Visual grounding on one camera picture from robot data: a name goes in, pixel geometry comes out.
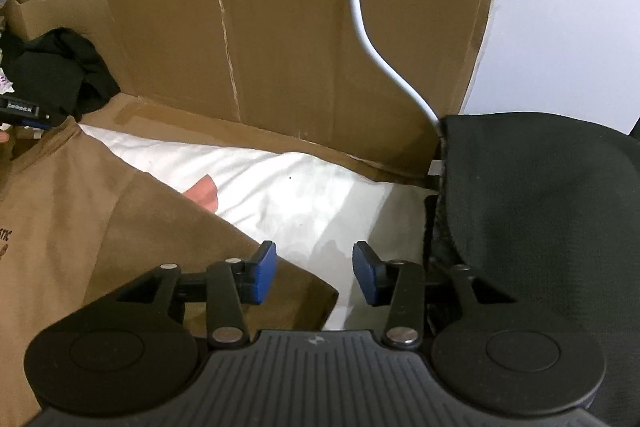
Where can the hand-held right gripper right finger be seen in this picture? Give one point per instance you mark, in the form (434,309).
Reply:
(364,272)

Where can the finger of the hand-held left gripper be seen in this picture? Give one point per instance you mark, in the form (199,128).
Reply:
(42,122)

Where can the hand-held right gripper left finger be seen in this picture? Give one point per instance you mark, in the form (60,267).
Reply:
(265,269)

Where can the brown t-shirt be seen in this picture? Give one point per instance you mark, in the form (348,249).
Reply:
(75,217)

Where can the crumpled black garment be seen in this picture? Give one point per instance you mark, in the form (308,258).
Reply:
(65,67)

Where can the bear printed cream blanket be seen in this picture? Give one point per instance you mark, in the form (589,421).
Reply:
(280,197)

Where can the cardboard box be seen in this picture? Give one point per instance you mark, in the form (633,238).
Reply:
(30,14)

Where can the black knit cloth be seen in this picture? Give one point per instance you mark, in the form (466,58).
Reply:
(540,207)

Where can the flat cardboard sheet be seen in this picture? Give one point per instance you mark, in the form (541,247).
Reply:
(300,47)

